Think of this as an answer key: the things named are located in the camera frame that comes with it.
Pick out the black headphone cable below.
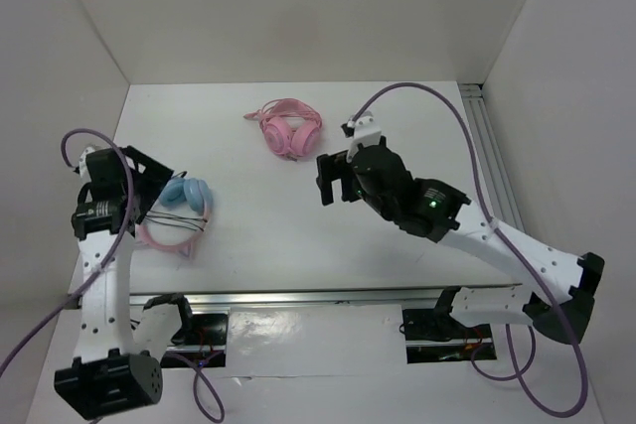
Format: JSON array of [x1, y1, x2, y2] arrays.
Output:
[[141, 170, 210, 232]]

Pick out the pink blue cat-ear headphones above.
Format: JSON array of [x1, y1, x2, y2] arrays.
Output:
[[136, 175, 213, 259]]

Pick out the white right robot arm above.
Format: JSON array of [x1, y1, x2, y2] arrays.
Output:
[[316, 145, 605, 344]]

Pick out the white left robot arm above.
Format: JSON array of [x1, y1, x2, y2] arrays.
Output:
[[54, 146, 197, 421]]

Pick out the pink wrapped headphones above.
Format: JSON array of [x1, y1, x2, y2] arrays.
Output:
[[243, 98, 323, 161]]

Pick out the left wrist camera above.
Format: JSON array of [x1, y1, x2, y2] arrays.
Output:
[[75, 144, 100, 183]]

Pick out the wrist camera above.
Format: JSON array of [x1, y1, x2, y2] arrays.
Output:
[[75, 144, 100, 183], [341, 111, 382, 163]]

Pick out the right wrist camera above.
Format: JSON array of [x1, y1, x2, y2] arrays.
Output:
[[341, 111, 382, 163]]

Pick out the aluminium right side rail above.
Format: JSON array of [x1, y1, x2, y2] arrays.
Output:
[[458, 83, 525, 231]]

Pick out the aluminium rail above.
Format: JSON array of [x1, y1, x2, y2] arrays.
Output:
[[128, 286, 523, 307], [458, 83, 525, 231]]

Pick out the aluminium front rail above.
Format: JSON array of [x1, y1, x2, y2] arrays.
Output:
[[128, 286, 523, 307]]

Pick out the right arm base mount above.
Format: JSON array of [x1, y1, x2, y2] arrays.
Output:
[[398, 309, 497, 364]]

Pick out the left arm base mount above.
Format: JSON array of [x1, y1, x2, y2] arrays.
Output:
[[161, 311, 229, 368]]

